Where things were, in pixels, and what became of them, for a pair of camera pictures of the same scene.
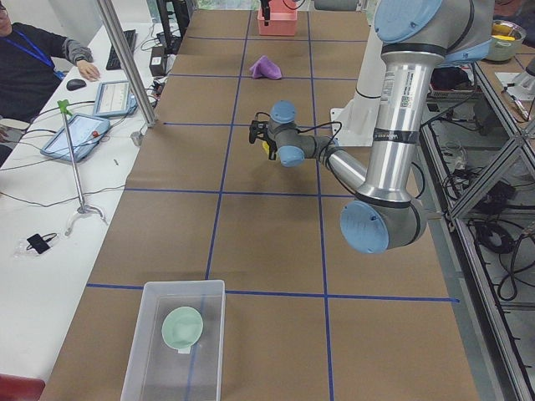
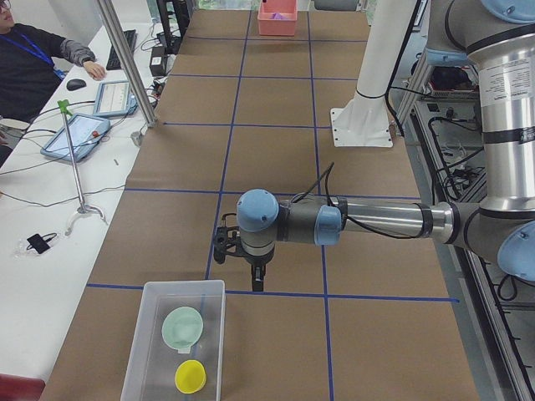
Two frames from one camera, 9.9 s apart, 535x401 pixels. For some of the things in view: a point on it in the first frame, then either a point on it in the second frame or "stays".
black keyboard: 114,62 stays
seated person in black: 28,74 stays
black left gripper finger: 272,149 → 258,268
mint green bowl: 181,328 stays
